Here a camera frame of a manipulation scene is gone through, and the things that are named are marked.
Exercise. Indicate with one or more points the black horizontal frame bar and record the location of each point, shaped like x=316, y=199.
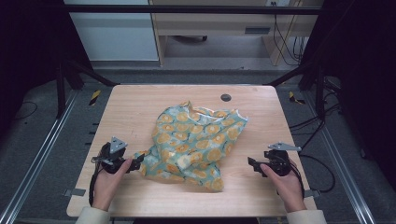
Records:
x=186, y=9

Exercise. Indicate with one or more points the person's left hand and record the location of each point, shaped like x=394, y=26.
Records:
x=107, y=186

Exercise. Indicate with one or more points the person's cream sleeve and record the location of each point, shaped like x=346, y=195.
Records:
x=93, y=216
x=306, y=217

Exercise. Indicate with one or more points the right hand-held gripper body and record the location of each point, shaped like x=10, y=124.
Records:
x=279, y=161

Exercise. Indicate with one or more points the dark round table grommet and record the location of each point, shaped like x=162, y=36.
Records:
x=225, y=97

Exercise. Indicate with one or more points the black metal frame stand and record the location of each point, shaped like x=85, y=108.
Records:
x=319, y=90
x=61, y=90

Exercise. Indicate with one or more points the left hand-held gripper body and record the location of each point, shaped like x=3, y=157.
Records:
x=112, y=155

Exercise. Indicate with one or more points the person's right cream sleeve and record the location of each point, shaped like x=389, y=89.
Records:
x=306, y=217

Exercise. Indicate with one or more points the white cabinet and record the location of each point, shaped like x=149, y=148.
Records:
x=115, y=34

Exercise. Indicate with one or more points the yellow black tape strip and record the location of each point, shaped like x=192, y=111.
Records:
x=95, y=97
x=294, y=98

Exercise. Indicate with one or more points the dark curtain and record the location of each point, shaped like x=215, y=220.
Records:
x=361, y=77
x=28, y=46

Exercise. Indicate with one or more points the person's right hand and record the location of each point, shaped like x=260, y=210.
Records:
x=288, y=189

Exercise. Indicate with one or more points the light wooden desk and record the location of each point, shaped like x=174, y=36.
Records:
x=218, y=23

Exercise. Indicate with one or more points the aluminium floor rail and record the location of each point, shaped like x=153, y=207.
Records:
x=342, y=161
x=37, y=155

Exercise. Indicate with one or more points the green orange-print cloth bag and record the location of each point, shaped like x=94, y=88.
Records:
x=193, y=143

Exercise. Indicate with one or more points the person's left cream sleeve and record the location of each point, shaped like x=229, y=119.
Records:
x=93, y=216

